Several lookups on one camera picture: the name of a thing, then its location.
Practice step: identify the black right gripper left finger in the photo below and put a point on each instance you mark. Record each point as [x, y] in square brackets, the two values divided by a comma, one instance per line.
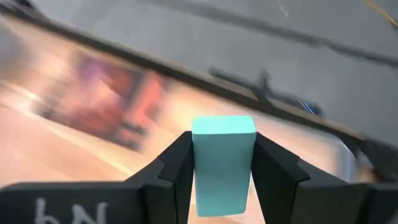
[93, 202]

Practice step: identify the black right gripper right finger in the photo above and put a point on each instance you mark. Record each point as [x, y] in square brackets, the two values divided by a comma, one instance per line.
[311, 202]

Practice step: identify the light teal cuboid block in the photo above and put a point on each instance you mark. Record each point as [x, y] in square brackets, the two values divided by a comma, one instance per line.
[222, 161]

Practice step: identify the purple red book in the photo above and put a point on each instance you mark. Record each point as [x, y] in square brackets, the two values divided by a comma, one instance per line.
[102, 102]

